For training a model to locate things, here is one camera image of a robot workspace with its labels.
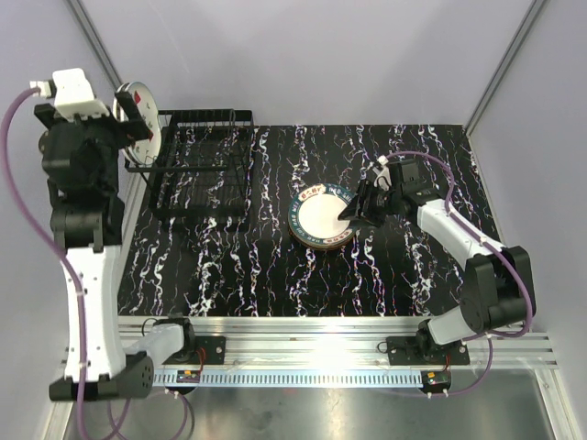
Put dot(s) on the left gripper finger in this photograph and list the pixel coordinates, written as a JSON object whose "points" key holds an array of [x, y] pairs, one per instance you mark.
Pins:
{"points": [[137, 127], [121, 119]]}

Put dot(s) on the left aluminium frame post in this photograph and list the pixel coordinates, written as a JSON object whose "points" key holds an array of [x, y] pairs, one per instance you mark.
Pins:
{"points": [[92, 37]]}

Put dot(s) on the white slotted cable duct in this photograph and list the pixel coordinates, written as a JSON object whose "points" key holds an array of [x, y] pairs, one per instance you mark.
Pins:
{"points": [[280, 378]]}

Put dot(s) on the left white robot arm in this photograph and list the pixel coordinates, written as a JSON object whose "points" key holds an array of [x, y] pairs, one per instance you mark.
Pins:
{"points": [[87, 235]]}

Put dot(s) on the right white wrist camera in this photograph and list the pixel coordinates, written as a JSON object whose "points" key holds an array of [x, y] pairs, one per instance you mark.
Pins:
{"points": [[382, 174]]}

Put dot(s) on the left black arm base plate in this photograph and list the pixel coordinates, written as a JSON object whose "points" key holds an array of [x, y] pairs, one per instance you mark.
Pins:
{"points": [[210, 349]]}

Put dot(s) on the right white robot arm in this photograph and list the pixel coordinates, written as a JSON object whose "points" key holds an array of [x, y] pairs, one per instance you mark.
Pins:
{"points": [[497, 294]]}

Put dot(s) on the aluminium mounting rail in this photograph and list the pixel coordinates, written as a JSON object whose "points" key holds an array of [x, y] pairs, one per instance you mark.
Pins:
{"points": [[338, 343]]}

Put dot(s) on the stack of remaining plates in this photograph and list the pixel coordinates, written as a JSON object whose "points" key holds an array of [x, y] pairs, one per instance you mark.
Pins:
{"points": [[321, 245]]}

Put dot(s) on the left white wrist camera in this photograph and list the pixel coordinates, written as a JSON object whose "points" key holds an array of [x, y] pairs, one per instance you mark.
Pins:
{"points": [[71, 95]]}

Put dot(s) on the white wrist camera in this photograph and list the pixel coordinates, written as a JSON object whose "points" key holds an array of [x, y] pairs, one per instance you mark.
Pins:
{"points": [[382, 174], [71, 95]]}

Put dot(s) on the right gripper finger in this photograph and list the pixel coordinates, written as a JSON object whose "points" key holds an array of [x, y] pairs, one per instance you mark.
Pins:
{"points": [[355, 217], [355, 204]]}

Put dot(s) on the black wire dish rack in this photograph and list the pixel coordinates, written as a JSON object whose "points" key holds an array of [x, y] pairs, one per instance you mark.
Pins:
{"points": [[203, 165]]}

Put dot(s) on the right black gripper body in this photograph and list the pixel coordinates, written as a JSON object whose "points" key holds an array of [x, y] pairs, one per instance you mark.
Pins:
{"points": [[378, 203]]}

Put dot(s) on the black marble pattern mat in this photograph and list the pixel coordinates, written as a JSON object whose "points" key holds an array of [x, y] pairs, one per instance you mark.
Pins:
{"points": [[250, 266]]}

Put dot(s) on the aluminium frame post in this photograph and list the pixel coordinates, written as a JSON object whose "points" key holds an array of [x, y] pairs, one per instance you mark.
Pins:
{"points": [[92, 37], [518, 40]]}

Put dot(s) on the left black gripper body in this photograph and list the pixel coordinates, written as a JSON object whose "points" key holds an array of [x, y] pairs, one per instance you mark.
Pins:
{"points": [[105, 133]]}

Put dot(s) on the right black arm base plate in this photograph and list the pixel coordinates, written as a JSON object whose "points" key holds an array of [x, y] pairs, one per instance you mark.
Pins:
{"points": [[403, 353]]}

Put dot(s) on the white plate dark green rim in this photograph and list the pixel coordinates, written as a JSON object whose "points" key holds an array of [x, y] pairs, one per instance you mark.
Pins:
{"points": [[313, 212]]}

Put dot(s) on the white plate watermelon pattern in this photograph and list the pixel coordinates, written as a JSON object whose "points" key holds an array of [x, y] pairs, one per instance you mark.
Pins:
{"points": [[143, 153]]}

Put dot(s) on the right aluminium frame post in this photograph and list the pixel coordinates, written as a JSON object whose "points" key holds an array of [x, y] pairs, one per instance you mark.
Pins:
{"points": [[518, 40]]}

